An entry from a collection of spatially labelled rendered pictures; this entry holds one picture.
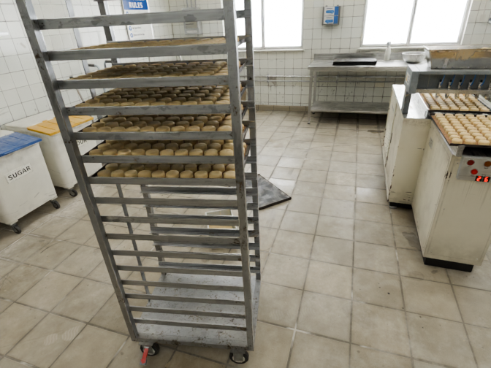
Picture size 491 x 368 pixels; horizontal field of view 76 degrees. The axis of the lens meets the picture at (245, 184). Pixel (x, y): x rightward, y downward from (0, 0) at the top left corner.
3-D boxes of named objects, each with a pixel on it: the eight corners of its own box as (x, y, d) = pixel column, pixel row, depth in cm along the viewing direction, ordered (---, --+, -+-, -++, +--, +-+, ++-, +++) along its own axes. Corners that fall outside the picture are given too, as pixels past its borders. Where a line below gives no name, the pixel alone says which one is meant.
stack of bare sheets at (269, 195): (291, 199, 303) (291, 196, 301) (255, 211, 287) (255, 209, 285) (259, 176, 350) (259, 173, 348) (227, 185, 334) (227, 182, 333)
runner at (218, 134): (243, 136, 108) (243, 128, 107) (242, 139, 106) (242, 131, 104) (73, 137, 116) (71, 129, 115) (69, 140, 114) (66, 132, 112)
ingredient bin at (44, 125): (74, 200, 321) (48, 128, 285) (31, 192, 342) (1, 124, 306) (111, 177, 365) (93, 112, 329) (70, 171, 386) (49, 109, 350)
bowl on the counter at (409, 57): (401, 63, 443) (402, 54, 437) (399, 60, 470) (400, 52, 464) (427, 63, 433) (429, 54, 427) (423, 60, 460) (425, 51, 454)
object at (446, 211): (408, 212, 274) (432, 111, 232) (453, 217, 264) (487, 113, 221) (419, 266, 216) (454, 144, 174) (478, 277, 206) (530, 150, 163)
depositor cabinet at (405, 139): (381, 155, 385) (392, 84, 345) (447, 160, 363) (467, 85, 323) (385, 209, 279) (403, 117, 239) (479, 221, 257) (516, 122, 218)
